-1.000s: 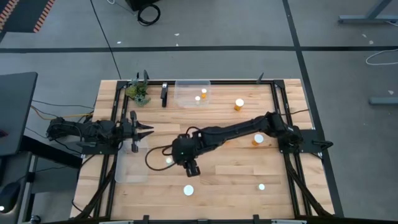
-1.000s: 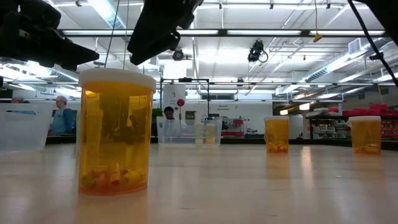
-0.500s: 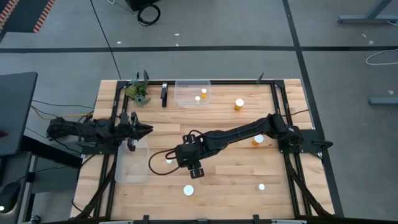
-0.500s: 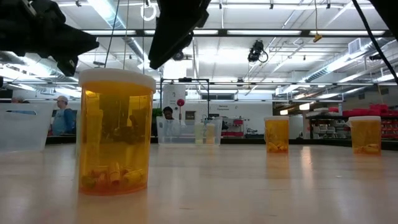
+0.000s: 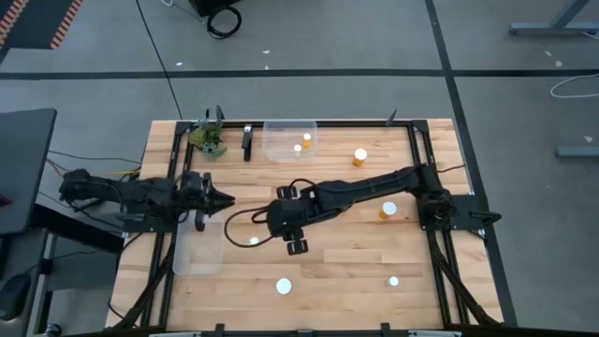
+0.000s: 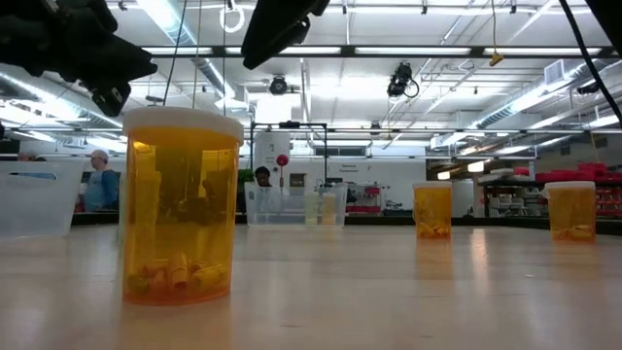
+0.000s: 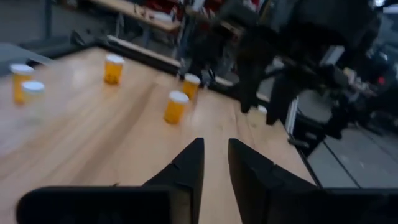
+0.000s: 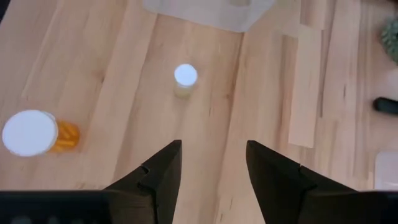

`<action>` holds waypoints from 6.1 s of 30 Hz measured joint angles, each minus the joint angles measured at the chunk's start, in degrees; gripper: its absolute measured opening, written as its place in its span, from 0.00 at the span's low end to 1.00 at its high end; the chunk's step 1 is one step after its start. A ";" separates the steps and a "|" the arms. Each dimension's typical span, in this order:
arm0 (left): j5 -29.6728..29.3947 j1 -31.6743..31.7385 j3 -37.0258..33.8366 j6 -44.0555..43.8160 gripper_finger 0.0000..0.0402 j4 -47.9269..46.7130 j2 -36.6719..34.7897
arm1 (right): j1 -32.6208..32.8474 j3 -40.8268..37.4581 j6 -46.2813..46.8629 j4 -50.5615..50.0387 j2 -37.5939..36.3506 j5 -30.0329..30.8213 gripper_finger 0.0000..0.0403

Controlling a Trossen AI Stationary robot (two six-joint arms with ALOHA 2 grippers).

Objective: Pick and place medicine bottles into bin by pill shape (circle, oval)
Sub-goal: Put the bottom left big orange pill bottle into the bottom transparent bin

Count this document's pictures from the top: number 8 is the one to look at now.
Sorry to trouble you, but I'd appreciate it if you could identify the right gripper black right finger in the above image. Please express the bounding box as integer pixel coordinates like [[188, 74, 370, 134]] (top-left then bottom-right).
[[246, 140, 358, 224]]

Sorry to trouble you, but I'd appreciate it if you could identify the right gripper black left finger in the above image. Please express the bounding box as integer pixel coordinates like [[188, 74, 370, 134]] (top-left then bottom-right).
[[104, 139, 183, 224]]

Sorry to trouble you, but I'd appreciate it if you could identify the small pale yellow pill bottle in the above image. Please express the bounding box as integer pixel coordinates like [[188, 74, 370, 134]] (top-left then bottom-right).
[[173, 63, 199, 100]]

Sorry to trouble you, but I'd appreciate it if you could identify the orange pill bottle white cap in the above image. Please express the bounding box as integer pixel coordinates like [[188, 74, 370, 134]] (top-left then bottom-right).
[[1, 109, 81, 157]]

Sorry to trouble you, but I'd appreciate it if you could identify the clear plastic bin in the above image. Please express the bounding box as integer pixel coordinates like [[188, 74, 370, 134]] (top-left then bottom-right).
[[374, 151, 398, 190], [142, 0, 276, 34]]

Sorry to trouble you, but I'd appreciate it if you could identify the small black flat object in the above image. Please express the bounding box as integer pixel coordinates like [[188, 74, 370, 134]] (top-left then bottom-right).
[[373, 96, 398, 115]]

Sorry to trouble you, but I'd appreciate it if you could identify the green potted succulent plant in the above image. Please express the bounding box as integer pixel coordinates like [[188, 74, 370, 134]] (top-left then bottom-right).
[[381, 17, 398, 65]]

